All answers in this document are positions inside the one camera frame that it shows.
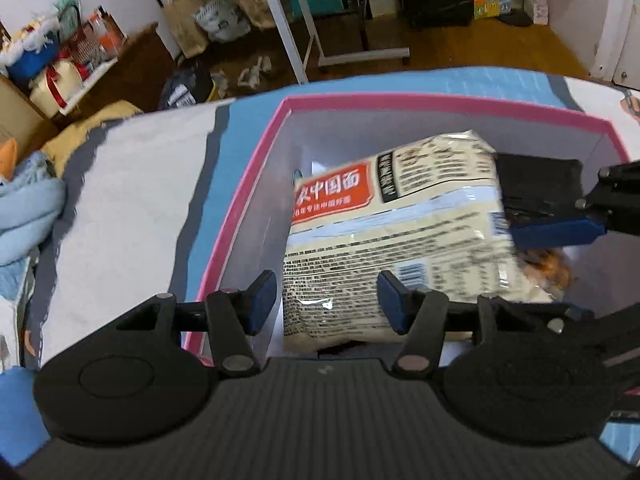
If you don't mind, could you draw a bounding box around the cream instant noodle packet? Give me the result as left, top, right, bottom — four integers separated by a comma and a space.
282, 130, 548, 353

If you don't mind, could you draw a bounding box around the clear bag of coated peanuts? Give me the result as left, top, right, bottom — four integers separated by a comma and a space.
506, 210, 573, 300

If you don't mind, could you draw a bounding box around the pink storage box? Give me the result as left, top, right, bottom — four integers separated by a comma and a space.
171, 93, 629, 356

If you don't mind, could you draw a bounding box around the white door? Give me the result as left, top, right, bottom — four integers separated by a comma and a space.
589, 0, 636, 82

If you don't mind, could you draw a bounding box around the striped cartoon bedsheet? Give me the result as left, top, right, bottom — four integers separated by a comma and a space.
23, 67, 639, 370

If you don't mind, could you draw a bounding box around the light blue blanket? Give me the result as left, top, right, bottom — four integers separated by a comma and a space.
1, 152, 66, 302

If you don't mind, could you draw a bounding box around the white rolling table stand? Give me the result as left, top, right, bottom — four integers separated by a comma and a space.
257, 0, 412, 85

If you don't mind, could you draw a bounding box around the wooden side cabinet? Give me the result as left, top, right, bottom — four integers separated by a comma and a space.
1, 23, 176, 159

